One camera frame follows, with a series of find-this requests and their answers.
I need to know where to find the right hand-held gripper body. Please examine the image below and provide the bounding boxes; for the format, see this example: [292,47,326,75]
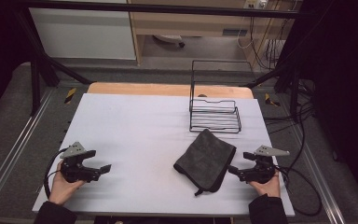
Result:
[238,145,291,185]

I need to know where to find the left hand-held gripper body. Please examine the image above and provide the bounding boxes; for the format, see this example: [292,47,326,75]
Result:
[59,141,103,184]

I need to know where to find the dark grey towel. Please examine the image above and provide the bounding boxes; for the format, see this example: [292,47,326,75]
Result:
[172,128,238,197]

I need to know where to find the black wire rack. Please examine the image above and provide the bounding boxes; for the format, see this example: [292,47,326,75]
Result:
[188,59,257,134]

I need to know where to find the person's right hand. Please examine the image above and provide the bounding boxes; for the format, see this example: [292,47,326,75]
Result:
[249,169,282,199]

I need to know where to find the person's left hand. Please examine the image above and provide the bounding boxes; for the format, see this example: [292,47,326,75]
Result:
[48,169,87,206]

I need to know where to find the white table cover board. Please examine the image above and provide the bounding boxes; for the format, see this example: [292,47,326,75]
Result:
[32,92,296,217]

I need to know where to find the yellow black floor tape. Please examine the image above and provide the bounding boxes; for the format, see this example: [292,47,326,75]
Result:
[63,87,77,105]
[264,92,282,107]

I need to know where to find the white cabinet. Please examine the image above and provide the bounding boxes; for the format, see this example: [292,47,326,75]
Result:
[28,0,137,61]

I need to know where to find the office chair base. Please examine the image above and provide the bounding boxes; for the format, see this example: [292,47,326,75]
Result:
[152,34,186,49]

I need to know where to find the wooden desk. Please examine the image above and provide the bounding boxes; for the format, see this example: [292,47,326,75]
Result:
[127,0,302,67]

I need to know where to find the white power strip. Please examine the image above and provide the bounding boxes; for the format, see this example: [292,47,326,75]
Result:
[243,0,269,10]

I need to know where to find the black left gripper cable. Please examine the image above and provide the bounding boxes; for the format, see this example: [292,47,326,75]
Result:
[43,147,69,200]

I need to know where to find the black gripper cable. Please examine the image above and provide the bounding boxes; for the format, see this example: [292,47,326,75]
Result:
[274,166,323,217]
[43,147,69,200]

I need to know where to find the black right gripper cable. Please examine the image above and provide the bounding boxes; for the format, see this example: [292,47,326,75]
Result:
[274,166,323,217]

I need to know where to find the aluminium floor rail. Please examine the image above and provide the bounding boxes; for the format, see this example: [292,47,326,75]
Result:
[292,124,347,224]
[0,88,58,216]

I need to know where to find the bundle of black floor cables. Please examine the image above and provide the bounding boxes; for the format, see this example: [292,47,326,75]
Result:
[262,77,317,135]

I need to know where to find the hanging desk cables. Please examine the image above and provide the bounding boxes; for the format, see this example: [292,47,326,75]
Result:
[236,13,293,71]

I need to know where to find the black metal frame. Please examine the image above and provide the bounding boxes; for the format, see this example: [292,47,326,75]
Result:
[10,0,307,124]

